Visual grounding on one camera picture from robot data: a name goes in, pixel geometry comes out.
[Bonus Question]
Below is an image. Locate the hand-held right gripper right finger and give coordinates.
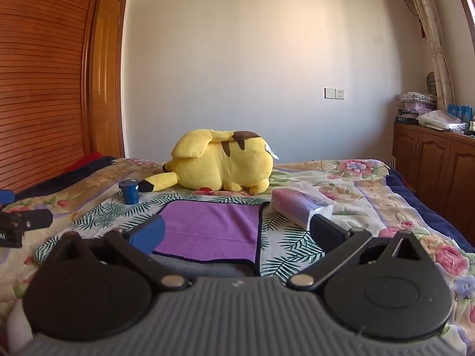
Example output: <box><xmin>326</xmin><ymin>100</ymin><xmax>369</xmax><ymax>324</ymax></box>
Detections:
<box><xmin>287</xmin><ymin>214</ymin><xmax>428</xmax><ymax>291</ymax></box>

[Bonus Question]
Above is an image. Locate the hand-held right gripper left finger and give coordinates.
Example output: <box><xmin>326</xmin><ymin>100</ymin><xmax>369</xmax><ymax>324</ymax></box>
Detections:
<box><xmin>44</xmin><ymin>214</ymin><xmax>194</xmax><ymax>291</ymax></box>

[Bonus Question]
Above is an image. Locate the purple towel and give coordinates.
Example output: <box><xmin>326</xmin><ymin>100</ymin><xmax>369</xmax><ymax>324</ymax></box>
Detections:
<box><xmin>151</xmin><ymin>199</ymin><xmax>271</xmax><ymax>266</ymax></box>

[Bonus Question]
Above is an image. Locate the purple tissue pack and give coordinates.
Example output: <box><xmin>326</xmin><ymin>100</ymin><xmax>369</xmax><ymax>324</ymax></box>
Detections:
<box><xmin>270</xmin><ymin>187</ymin><xmax>337</xmax><ymax>231</ymax></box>

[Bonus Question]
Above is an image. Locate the floral bed blanket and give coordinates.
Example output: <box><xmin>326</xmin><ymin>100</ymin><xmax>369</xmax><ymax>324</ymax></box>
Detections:
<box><xmin>0</xmin><ymin>157</ymin><xmax>475</xmax><ymax>356</ymax></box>

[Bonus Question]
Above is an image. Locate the blue cylindrical container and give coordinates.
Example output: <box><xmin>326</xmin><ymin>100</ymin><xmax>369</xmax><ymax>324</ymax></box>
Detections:
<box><xmin>118</xmin><ymin>179</ymin><xmax>140</xmax><ymax>205</ymax></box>

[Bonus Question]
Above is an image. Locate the grey towel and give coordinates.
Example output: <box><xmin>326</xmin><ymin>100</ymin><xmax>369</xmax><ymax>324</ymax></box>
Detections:
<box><xmin>155</xmin><ymin>253</ymin><xmax>261</xmax><ymax>277</ymax></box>

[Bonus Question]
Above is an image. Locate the red cloth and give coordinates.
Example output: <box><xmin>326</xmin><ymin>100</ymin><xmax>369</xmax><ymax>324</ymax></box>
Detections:
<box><xmin>62</xmin><ymin>151</ymin><xmax>109</xmax><ymax>173</ymax></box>

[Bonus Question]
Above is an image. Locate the yellow plush toy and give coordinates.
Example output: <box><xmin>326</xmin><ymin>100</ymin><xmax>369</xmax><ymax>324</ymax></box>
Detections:
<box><xmin>162</xmin><ymin>128</ymin><xmax>280</xmax><ymax>196</ymax></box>

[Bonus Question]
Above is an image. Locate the wooden louvered wardrobe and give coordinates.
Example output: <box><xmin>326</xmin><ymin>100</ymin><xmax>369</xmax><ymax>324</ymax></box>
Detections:
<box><xmin>0</xmin><ymin>0</ymin><xmax>109</xmax><ymax>196</ymax></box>

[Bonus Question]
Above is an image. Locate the wooden cabinet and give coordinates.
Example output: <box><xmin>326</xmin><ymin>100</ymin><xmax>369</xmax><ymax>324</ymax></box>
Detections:
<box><xmin>391</xmin><ymin>120</ymin><xmax>475</xmax><ymax>250</ymax></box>

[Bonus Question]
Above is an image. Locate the wooden door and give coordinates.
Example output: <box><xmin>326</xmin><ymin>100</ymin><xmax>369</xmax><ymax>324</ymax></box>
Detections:
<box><xmin>91</xmin><ymin>0</ymin><xmax>127</xmax><ymax>159</ymax></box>

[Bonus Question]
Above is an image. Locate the folded cloth stack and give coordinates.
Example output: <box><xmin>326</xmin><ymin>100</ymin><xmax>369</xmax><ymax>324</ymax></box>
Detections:
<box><xmin>397</xmin><ymin>91</ymin><xmax>438</xmax><ymax>112</ymax></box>

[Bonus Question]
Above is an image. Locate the blue box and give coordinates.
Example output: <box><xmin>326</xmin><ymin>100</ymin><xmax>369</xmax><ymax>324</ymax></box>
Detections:
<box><xmin>447</xmin><ymin>103</ymin><xmax>473</xmax><ymax>123</ymax></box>

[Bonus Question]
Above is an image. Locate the grey fan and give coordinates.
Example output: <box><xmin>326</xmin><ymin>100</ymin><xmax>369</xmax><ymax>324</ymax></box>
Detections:
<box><xmin>425</xmin><ymin>72</ymin><xmax>441</xmax><ymax>98</ymax></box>

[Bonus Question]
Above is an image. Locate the patterned beige curtain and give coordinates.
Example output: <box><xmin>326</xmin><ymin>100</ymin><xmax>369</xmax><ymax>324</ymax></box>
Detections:
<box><xmin>400</xmin><ymin>0</ymin><xmax>458</xmax><ymax>112</ymax></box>

